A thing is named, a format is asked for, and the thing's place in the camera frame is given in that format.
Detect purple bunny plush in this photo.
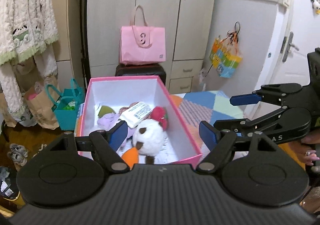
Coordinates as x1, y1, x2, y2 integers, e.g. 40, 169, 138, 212
96, 111, 136, 141

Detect orange carrot plush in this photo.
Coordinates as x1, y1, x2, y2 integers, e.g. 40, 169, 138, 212
121, 147, 139, 169

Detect green avocado plush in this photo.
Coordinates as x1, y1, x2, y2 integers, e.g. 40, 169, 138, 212
98, 105, 115, 118

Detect white tissue pack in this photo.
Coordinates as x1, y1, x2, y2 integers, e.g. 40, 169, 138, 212
120, 102, 152, 129

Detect white panda plush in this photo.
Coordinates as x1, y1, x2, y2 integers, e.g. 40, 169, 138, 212
132, 119, 166, 164

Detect red strawberry plush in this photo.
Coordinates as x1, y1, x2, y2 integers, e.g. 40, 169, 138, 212
150, 106, 168, 130

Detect pink floral cloth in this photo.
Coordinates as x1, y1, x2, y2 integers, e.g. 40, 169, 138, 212
118, 102, 137, 115

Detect person's right hand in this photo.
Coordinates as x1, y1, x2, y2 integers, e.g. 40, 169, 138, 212
296, 132, 319, 166

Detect colourful patchwork blanket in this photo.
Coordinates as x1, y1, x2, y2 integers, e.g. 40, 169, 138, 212
75, 90, 306, 169

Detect white floral hanging bag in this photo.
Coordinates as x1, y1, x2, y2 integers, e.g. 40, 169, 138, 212
199, 68, 207, 92

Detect colourful hanging gift bag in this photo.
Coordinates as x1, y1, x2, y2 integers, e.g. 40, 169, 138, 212
209, 21, 242, 79

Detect pink storage box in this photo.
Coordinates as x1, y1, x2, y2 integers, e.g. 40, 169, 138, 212
76, 76, 202, 166

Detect teal gift bag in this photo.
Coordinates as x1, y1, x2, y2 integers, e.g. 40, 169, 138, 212
45, 78, 85, 131

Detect papers in box bottom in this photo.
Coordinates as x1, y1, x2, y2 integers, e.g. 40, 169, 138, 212
155, 138, 178, 164

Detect brown paper bag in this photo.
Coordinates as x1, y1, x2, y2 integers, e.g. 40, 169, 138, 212
24, 76, 60, 130

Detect black suitcase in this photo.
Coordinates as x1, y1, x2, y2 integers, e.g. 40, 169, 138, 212
114, 63, 167, 84

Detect white door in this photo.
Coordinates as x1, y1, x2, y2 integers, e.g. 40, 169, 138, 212
243, 0, 320, 118

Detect grey sneakers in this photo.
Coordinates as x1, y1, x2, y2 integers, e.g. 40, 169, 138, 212
7, 144, 29, 166

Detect pink tote bag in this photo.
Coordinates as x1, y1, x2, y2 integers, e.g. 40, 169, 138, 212
119, 5, 166, 65

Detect beige wardrobe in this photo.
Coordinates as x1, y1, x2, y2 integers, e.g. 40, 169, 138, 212
52, 0, 214, 94

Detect cream knitted cardigan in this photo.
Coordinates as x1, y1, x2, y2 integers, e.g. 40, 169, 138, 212
1, 0, 59, 127

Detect silver door handle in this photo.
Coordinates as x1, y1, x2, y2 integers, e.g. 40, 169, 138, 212
282, 31, 299, 62

